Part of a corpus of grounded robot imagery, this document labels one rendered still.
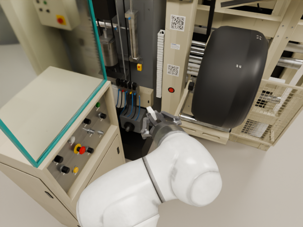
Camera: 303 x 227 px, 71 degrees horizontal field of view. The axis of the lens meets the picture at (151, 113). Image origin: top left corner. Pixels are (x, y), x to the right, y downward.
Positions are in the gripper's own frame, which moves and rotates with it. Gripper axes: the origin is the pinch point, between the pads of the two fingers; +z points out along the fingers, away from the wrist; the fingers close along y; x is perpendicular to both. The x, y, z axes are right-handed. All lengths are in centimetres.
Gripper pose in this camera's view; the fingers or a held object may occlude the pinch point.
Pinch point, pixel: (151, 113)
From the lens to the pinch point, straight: 75.2
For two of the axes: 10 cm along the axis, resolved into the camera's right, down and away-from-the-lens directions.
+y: 9.3, -3.5, 1.1
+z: -2.3, -3.3, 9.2
